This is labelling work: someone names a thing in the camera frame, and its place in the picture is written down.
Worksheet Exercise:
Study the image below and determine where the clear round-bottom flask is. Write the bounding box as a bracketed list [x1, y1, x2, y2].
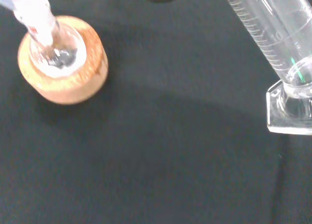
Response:
[12, 0, 87, 78]

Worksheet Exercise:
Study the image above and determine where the cork ring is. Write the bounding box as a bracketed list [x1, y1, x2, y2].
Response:
[17, 15, 109, 105]

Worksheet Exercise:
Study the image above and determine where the black cloth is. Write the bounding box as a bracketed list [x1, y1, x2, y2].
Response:
[0, 0, 312, 224]

